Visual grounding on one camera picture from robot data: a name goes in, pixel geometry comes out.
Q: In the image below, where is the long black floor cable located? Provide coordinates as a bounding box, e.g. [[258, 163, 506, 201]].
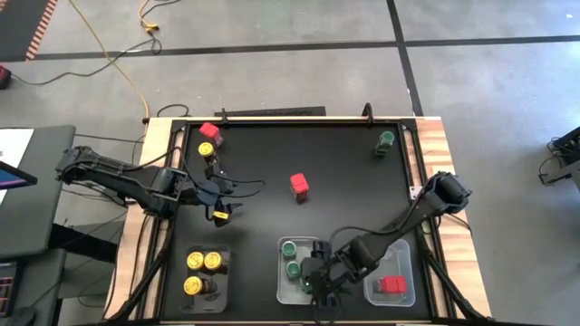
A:
[[9, 35, 164, 87]]

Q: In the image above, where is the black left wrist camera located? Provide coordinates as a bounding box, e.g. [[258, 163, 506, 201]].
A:
[[203, 164, 228, 183]]

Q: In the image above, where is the long yellow floor cable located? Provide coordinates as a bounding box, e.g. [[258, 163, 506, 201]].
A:
[[66, 0, 151, 120]]

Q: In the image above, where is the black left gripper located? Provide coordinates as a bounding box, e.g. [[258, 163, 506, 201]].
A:
[[184, 174, 247, 229]]

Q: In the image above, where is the black left wrist camera cable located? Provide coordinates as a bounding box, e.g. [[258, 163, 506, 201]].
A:
[[216, 177, 267, 199]]

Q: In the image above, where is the clear smoky plastic bin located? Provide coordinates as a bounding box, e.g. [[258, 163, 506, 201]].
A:
[[179, 243, 231, 314]]

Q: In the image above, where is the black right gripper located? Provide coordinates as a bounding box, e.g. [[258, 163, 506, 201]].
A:
[[300, 238, 348, 313]]

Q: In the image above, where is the long black bar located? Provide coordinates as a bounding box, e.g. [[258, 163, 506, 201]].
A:
[[213, 105, 327, 119]]

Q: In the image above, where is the yellow cable with plug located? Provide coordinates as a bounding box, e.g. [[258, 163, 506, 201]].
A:
[[137, 0, 160, 34]]

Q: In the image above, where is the tablet with lit screen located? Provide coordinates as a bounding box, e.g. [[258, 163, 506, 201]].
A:
[[0, 160, 39, 192]]

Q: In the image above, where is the looped black cable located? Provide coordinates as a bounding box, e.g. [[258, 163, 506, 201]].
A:
[[155, 102, 191, 120]]

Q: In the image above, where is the black mat orange striped edge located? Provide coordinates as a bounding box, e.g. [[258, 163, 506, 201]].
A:
[[0, 0, 60, 62]]

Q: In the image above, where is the black equipment with cables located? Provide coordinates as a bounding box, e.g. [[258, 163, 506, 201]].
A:
[[537, 125, 580, 187]]

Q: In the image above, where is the yellow lid black spice jar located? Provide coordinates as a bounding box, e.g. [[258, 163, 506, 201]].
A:
[[183, 275, 219, 298], [203, 251, 227, 275], [186, 251, 206, 272], [197, 140, 219, 167]]

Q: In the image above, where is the black table mat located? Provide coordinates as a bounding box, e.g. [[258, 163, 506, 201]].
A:
[[174, 120, 432, 321]]

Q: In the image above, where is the white paper sheet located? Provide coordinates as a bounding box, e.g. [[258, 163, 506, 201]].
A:
[[0, 128, 35, 205]]

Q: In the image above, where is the red lid spice jar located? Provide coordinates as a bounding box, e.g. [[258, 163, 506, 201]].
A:
[[372, 274, 409, 296], [288, 172, 311, 204], [198, 120, 225, 149]]

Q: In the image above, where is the lit keyboard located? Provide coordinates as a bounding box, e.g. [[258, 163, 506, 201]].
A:
[[0, 262, 18, 319]]

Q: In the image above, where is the frosted white plastic bin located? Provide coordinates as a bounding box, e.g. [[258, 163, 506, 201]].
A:
[[275, 235, 325, 306]]

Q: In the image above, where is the grey side table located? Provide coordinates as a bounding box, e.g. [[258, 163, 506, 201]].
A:
[[0, 124, 77, 260]]

